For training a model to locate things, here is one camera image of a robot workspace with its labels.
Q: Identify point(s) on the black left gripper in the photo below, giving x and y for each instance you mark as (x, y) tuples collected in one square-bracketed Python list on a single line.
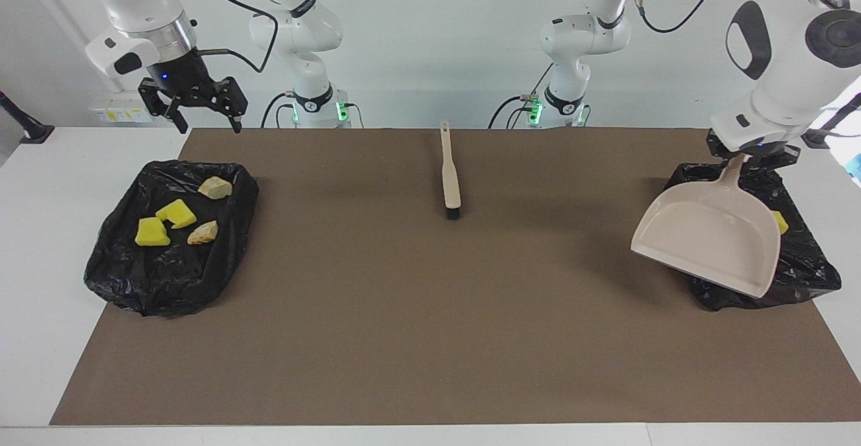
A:
[(773, 157)]

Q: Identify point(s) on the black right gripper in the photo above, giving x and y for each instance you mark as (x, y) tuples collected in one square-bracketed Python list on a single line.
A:
[(180, 76)]

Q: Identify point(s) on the small yellow sponge scrap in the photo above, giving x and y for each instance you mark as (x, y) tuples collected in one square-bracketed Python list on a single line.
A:
[(780, 222)]

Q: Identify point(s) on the beige torn sponge chunk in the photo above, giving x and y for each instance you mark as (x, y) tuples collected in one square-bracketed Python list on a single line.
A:
[(215, 188)]

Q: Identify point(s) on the beige plastic dustpan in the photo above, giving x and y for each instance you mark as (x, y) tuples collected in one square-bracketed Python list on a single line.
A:
[(706, 237)]

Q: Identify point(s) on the green and yellow sponge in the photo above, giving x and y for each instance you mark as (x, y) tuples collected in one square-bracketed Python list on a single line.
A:
[(176, 212)]

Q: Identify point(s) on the orange white sponge chunk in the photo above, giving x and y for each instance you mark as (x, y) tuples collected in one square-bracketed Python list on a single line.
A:
[(202, 233)]

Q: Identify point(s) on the yellow sponge piece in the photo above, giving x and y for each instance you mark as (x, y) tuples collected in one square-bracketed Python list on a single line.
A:
[(152, 232)]

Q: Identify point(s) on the beige hand brush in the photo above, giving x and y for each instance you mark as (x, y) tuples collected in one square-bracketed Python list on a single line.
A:
[(451, 177)]

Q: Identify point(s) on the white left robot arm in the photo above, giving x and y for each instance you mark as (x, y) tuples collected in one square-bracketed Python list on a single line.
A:
[(787, 49)]

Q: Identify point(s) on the black bag lined bin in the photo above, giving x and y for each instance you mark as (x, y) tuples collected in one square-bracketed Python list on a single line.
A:
[(175, 278), (807, 264)]

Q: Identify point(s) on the blue object at edge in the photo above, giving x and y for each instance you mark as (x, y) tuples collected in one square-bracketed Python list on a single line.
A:
[(856, 167)]

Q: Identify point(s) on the black clamp stand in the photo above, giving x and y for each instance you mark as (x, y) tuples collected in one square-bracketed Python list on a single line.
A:
[(847, 111), (30, 130)]

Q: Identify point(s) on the brown table mat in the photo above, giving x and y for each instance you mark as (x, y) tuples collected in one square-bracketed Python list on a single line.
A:
[(336, 365)]

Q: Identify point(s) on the white wall socket box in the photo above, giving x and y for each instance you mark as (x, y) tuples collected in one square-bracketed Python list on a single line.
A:
[(114, 113)]

